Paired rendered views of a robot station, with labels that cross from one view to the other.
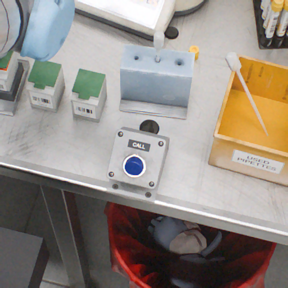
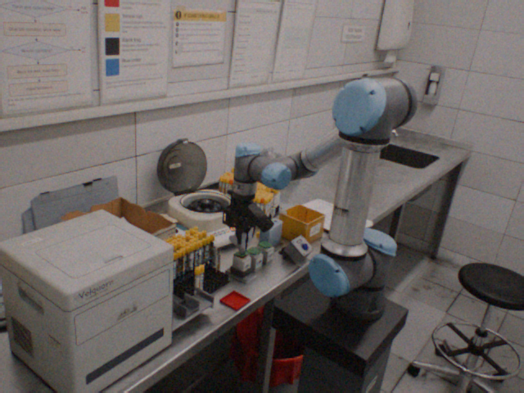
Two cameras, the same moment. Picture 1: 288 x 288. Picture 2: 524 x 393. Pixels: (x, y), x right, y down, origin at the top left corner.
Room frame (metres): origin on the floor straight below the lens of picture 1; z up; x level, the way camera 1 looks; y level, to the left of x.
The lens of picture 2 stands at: (-0.01, 1.42, 1.73)
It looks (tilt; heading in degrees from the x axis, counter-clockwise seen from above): 24 degrees down; 292
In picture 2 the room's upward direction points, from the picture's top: 6 degrees clockwise
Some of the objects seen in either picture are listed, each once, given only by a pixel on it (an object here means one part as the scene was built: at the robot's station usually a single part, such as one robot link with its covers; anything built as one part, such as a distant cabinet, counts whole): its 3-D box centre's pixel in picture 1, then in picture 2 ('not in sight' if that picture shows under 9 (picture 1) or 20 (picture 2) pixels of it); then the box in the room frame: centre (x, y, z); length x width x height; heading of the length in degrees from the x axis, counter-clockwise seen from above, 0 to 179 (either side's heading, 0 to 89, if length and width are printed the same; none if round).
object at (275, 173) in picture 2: not in sight; (273, 172); (0.45, 0.23, 1.27); 0.11 x 0.11 x 0.08; 67
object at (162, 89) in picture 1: (156, 78); (270, 236); (0.53, -0.02, 0.92); 0.10 x 0.07 x 0.10; 84
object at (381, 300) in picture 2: not in sight; (361, 289); (0.14, 0.24, 0.99); 0.15 x 0.15 x 0.10
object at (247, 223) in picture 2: not in sight; (241, 209); (0.56, 0.21, 1.11); 0.09 x 0.08 x 0.12; 170
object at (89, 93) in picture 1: (89, 95); (264, 252); (0.51, 0.08, 0.91); 0.05 x 0.04 x 0.07; 168
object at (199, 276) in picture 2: not in sight; (202, 272); (0.61, 0.34, 0.93); 0.17 x 0.09 x 0.11; 78
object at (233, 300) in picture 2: not in sight; (235, 300); (0.48, 0.35, 0.88); 0.07 x 0.07 x 0.01; 78
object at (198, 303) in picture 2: not in sight; (179, 311); (0.56, 0.53, 0.92); 0.21 x 0.07 x 0.05; 78
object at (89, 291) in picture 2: not in sight; (95, 295); (0.70, 0.70, 1.03); 0.31 x 0.27 x 0.30; 78
